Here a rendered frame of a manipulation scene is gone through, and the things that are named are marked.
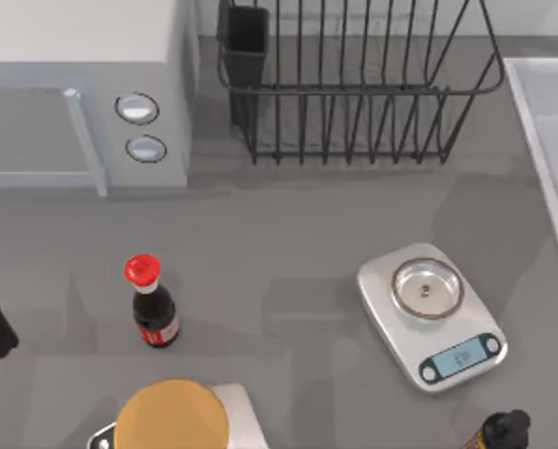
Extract dark bottle with red cap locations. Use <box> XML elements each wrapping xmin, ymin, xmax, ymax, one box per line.
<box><xmin>124</xmin><ymin>253</ymin><xmax>182</xmax><ymax>349</ymax></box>

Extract small microwave knob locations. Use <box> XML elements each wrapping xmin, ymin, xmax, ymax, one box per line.
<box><xmin>125</xmin><ymin>134</ymin><xmax>169</xmax><ymax>165</ymax></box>

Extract white kitchen scale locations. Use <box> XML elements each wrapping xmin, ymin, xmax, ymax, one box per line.
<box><xmin>356</xmin><ymin>241</ymin><xmax>509</xmax><ymax>395</ymax></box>

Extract large microwave knob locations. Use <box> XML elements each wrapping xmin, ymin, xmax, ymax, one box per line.
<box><xmin>113</xmin><ymin>91</ymin><xmax>160</xmax><ymax>126</ymax></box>

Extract black cutlery holder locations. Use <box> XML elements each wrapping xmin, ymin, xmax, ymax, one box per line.
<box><xmin>216</xmin><ymin>0</ymin><xmax>271</xmax><ymax>90</ymax></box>

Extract orange round bread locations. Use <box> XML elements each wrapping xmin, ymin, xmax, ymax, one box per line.
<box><xmin>113</xmin><ymin>378</ymin><xmax>228</xmax><ymax>449</ymax></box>

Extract pale microwave oven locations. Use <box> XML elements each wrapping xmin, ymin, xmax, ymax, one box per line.
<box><xmin>0</xmin><ymin>0</ymin><xmax>201</xmax><ymax>197</ymax></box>

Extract dark bottle with black cap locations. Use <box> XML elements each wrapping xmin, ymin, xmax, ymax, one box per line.
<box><xmin>462</xmin><ymin>409</ymin><xmax>533</xmax><ymax>449</ymax></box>

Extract black wire dish rack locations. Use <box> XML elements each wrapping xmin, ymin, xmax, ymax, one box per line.
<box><xmin>215</xmin><ymin>0</ymin><xmax>505</xmax><ymax>167</ymax></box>

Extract microwave door handle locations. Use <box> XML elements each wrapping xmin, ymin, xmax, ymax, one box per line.
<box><xmin>63</xmin><ymin>88</ymin><xmax>109</xmax><ymax>197</ymax></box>

